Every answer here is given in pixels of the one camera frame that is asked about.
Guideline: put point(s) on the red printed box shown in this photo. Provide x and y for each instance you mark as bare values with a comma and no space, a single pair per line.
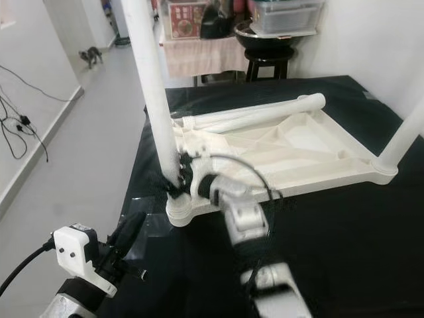
184,20

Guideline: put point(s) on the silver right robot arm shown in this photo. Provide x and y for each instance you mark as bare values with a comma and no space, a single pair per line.
245,218

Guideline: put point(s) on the black tablecloth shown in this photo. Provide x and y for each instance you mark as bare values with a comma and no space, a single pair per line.
338,252

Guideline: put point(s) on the white fridge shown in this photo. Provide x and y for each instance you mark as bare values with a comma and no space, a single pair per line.
118,20

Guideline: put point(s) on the clear container green lid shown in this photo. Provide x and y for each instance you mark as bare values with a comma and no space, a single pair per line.
288,18

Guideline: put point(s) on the beige tablecloth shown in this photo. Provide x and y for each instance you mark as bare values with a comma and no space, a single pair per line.
205,59

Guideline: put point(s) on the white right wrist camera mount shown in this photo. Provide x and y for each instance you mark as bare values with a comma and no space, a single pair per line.
205,189

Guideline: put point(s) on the clear adhesive tape patch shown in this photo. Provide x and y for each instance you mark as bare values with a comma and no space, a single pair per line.
142,212

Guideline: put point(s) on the dark wooden stool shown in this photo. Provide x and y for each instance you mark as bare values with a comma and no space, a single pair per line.
268,54

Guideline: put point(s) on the white plastic table top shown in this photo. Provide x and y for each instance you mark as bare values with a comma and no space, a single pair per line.
298,146

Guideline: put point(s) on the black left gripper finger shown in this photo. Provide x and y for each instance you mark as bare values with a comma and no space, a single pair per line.
122,240
138,233

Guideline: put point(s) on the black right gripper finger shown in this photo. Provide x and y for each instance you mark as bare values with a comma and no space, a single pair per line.
175,189

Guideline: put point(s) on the black power adapter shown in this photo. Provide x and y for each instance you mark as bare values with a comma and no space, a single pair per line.
28,121

